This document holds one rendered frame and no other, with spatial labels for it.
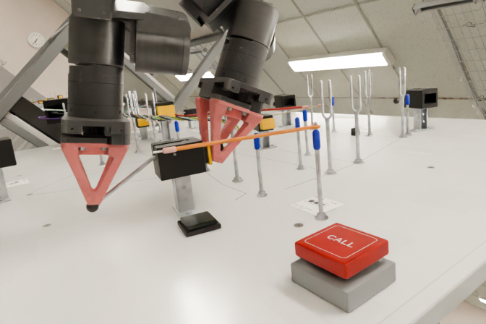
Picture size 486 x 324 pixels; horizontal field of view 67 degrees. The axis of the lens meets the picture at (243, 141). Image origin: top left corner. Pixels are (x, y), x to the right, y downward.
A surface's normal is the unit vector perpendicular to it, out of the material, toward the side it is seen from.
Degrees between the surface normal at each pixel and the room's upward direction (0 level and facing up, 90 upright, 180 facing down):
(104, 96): 90
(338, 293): 136
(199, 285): 46
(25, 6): 90
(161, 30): 123
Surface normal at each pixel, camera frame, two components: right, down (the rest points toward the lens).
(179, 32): 0.22, 0.53
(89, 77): 0.10, 0.14
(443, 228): -0.10, -0.98
